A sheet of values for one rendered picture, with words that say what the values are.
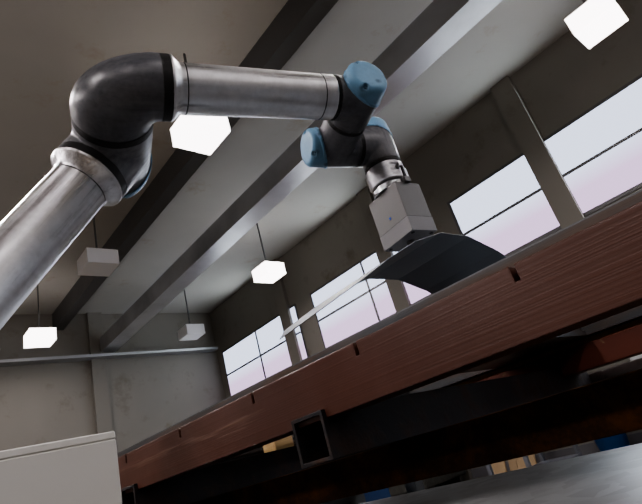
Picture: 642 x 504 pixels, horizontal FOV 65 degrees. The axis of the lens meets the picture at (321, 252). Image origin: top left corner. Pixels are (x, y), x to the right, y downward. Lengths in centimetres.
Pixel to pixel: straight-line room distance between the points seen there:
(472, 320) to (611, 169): 691
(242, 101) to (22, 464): 57
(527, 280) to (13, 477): 39
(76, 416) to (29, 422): 84
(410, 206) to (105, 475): 68
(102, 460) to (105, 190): 48
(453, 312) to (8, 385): 1123
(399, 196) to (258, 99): 31
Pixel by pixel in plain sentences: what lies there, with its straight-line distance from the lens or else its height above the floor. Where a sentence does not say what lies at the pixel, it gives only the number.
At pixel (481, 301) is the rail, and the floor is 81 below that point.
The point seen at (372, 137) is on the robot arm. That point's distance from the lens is 100.
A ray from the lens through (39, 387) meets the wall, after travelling 1163.
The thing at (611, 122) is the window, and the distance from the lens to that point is 748.
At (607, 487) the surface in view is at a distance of 27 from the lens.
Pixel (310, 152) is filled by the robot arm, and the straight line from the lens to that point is 94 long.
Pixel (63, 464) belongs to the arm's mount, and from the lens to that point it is 41.
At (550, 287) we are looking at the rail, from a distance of 42.
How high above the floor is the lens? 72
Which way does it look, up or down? 23 degrees up
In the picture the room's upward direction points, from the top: 16 degrees counter-clockwise
